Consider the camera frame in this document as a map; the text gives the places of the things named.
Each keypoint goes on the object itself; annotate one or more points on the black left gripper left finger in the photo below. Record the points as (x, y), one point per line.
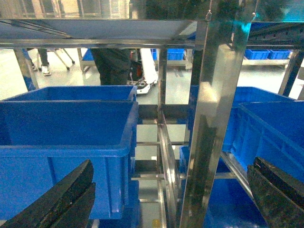
(67, 204)

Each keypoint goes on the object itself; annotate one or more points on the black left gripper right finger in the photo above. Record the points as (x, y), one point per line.
(278, 196)

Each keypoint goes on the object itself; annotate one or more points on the steel shelf cart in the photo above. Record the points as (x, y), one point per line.
(217, 29)

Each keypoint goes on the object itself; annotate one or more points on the lower right blue bin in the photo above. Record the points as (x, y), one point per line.
(230, 207)

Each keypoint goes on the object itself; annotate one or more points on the blue bin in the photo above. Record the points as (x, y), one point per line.
(230, 207)
(43, 141)
(101, 92)
(269, 126)

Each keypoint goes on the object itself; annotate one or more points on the near left blue bin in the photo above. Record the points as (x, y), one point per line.
(43, 141)

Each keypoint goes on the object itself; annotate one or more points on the rear left blue bin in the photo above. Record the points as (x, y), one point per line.
(101, 92)

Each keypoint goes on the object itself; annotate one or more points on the person in dark trousers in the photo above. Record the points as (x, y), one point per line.
(113, 65)

